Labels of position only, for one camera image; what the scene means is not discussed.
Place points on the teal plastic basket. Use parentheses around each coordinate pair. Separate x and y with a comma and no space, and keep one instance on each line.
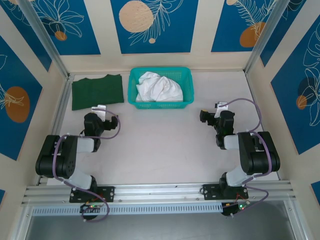
(140,106)

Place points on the white t-shirt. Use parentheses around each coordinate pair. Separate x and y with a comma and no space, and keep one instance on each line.
(160,87)

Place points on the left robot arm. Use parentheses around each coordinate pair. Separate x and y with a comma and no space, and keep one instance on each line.
(62,160)

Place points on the green folded t-shirt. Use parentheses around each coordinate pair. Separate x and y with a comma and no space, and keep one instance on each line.
(97,92)

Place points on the grey metal panel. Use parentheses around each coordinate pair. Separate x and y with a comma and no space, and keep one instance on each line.
(160,227)

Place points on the aluminium side rail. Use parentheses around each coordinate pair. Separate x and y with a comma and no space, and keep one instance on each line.
(64,100)

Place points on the blue floral wall panel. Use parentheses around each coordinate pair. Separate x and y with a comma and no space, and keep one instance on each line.
(15,75)
(282,35)
(287,112)
(225,25)
(35,47)
(82,37)
(175,37)

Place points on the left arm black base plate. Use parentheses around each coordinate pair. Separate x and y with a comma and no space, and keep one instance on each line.
(107,193)

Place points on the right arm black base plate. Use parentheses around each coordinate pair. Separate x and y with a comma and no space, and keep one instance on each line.
(211,192)

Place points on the aluminium mounting rail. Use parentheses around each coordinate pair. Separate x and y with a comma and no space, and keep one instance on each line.
(160,192)

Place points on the aluminium frame post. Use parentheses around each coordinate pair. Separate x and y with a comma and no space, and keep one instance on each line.
(265,35)
(44,35)

